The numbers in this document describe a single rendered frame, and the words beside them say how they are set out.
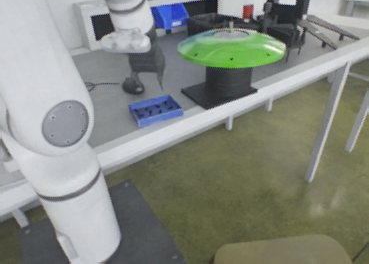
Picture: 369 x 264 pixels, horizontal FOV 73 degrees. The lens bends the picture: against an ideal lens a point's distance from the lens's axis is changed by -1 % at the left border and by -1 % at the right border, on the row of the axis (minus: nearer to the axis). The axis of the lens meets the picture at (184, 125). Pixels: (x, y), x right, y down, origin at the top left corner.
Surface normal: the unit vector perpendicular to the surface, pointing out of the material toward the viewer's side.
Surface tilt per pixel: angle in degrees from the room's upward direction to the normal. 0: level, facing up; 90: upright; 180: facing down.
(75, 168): 18
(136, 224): 0
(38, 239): 0
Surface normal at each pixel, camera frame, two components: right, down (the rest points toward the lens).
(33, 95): 0.65, 0.36
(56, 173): 0.11, -0.61
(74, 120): 0.85, 0.22
